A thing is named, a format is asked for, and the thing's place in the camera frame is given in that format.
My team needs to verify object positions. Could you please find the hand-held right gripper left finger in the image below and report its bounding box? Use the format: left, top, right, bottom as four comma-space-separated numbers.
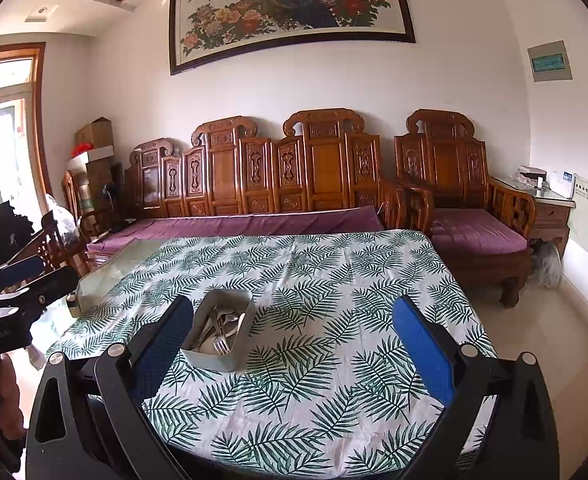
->
24, 296, 195, 480

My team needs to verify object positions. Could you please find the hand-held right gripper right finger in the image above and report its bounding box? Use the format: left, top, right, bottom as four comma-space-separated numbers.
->
393, 296, 560, 480

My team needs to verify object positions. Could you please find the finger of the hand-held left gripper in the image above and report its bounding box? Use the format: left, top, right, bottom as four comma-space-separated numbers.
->
0, 255, 45, 298
0, 266, 77, 314

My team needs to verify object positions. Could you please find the metal spoon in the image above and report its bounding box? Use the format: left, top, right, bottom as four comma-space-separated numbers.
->
188, 310, 215, 351

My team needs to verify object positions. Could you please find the grey rectangular tray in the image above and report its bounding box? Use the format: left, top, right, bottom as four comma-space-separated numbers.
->
180, 288, 256, 372

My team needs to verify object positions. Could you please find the person's left hand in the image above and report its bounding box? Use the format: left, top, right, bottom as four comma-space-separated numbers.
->
0, 357, 23, 442

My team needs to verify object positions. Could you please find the wooden chair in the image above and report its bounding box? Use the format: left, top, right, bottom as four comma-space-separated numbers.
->
4, 210, 90, 281

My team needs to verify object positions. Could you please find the clear plastic bag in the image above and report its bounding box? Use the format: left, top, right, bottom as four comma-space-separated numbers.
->
44, 192, 77, 233

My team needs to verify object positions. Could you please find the purple armchair cushion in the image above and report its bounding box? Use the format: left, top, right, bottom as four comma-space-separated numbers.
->
431, 208, 529, 253

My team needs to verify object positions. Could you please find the leaf print tablecloth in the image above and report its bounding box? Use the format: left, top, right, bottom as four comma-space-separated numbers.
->
44, 229, 500, 468

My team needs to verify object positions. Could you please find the white flat box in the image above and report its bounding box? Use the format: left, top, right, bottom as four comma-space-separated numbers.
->
66, 145, 116, 167

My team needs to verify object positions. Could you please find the purple sofa cushion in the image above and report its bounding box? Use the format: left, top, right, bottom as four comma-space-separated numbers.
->
86, 206, 386, 256

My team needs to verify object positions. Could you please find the wooden framed window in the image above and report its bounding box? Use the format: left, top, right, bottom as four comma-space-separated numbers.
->
0, 42, 50, 221

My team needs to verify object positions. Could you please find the grey fluffy duster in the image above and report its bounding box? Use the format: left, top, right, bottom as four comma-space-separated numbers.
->
530, 242, 562, 288

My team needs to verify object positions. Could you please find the brown cardboard box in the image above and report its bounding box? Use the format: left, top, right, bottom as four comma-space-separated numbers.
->
74, 117, 114, 148

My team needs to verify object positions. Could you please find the carved wooden armchair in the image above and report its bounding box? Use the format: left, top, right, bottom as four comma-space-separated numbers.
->
394, 109, 537, 308

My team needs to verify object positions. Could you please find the wooden side table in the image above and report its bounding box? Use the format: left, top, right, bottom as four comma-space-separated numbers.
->
491, 175, 575, 256

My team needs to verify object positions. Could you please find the carved wooden sofa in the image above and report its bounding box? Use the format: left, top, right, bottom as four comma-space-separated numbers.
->
124, 108, 407, 233

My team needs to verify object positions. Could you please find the white electrical panel door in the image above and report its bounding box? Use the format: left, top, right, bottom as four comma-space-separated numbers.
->
568, 173, 588, 253

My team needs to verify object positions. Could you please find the white box with blue label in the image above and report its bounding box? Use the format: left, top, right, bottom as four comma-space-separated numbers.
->
549, 170, 575, 198

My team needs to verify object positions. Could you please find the framed peacock painting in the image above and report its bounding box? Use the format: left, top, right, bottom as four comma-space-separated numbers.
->
169, 0, 417, 77

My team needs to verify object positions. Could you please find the grey wall distribution box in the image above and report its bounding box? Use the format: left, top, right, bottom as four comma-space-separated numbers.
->
527, 40, 573, 82

